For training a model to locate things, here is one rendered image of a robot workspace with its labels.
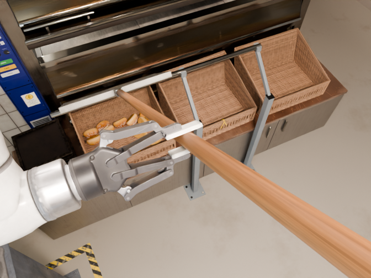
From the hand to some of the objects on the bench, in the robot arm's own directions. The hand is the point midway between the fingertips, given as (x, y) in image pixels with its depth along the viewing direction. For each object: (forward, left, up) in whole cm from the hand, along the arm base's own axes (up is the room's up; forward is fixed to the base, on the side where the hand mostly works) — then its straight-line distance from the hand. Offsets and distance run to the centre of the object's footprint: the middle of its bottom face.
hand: (185, 139), depth 58 cm
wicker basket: (+6, +96, -138) cm, 168 cm away
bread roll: (-14, +101, -136) cm, 170 cm away
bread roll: (-14, +110, -137) cm, 176 cm away
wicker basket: (+66, +92, -138) cm, 178 cm away
